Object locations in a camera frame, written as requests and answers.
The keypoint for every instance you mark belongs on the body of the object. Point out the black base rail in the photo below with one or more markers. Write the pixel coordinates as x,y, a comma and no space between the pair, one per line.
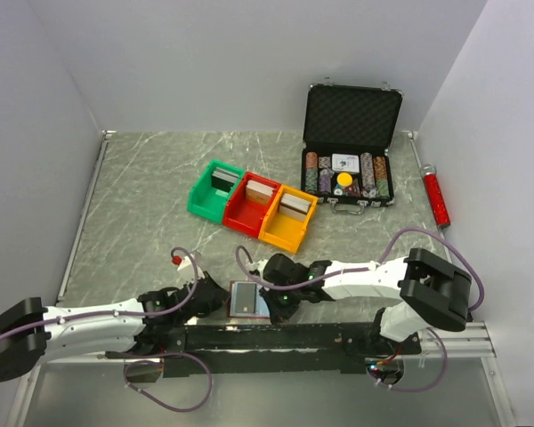
251,349

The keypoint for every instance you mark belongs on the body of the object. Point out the yellow dealer chip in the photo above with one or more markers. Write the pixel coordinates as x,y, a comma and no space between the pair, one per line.
344,180

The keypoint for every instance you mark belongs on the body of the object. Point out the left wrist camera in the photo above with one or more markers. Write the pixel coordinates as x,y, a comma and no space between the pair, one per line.
184,266

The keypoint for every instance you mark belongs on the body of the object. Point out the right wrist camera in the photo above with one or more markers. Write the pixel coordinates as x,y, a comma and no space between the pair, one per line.
257,268

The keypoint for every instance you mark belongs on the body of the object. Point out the yellow plastic bin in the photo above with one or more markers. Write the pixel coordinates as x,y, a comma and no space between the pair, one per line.
284,232

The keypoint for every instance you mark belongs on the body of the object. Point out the red glitter tube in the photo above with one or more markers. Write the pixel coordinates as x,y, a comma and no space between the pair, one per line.
436,199

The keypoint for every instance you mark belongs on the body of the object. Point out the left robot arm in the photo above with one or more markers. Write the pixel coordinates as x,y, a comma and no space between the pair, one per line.
32,334

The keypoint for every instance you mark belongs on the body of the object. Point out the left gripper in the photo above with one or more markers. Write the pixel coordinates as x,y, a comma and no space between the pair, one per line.
222,295

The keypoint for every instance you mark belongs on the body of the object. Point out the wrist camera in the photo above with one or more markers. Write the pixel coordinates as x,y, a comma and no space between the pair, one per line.
184,266
257,268

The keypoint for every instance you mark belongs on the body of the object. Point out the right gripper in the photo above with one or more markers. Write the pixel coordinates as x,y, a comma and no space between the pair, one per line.
279,313

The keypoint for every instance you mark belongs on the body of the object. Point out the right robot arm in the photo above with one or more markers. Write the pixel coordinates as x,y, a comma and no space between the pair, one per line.
430,291

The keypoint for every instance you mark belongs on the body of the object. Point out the red plastic bin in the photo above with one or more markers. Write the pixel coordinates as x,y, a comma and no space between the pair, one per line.
244,216

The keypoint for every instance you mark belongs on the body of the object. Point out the white playing card deck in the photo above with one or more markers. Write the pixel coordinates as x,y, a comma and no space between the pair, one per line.
345,163

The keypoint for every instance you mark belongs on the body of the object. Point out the green plastic bin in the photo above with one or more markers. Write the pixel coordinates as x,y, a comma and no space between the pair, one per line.
206,201

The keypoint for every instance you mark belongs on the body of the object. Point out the cards in green bin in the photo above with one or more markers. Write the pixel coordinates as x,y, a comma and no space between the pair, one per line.
223,179

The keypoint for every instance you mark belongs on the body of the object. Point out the black VIP card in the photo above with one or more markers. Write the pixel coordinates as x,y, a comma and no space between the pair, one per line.
244,298

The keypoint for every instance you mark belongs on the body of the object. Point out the red leather card holder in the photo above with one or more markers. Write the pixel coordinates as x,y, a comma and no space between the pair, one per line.
261,310

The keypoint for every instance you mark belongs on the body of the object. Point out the black poker chip case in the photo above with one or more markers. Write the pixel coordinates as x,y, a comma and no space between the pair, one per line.
350,120

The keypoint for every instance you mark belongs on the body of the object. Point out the cards in yellow bin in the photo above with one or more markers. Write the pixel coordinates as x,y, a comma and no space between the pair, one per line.
294,207

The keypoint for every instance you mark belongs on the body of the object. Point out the cards in red bin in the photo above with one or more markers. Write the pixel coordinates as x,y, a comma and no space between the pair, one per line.
258,192

